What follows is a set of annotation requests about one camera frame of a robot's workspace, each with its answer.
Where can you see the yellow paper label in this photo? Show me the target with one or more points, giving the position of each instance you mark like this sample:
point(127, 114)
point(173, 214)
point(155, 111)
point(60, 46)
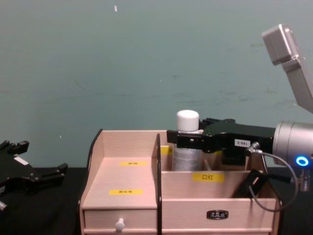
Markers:
point(133, 163)
point(126, 192)
point(208, 177)
point(166, 150)

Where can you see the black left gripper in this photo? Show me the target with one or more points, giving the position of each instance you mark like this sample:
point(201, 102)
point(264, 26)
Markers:
point(17, 171)

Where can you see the wide wooden drawer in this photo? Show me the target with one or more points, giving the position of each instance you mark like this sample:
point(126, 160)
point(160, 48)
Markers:
point(185, 215)

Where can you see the black drawer label holder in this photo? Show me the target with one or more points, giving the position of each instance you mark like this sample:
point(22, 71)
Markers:
point(217, 215)

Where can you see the small wooden drawer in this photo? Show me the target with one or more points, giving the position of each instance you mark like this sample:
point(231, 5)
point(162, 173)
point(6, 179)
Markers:
point(102, 220)

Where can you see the light wooden desk organizer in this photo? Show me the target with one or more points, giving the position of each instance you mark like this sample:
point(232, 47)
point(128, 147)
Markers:
point(127, 176)

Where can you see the black table cloth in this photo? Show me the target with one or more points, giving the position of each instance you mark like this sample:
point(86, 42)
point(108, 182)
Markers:
point(49, 215)

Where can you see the small black box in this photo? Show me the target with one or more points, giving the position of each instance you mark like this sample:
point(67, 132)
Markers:
point(255, 182)

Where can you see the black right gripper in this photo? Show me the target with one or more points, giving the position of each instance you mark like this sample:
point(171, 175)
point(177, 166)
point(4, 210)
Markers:
point(249, 138)

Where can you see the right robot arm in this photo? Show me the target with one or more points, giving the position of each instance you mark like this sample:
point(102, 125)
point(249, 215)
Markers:
point(291, 142)

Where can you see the silver bottle with white cap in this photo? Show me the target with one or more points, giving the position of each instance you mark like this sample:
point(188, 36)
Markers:
point(187, 156)

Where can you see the white round drawer knob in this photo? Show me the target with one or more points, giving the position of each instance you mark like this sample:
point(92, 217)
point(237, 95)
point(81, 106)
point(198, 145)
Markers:
point(120, 224)

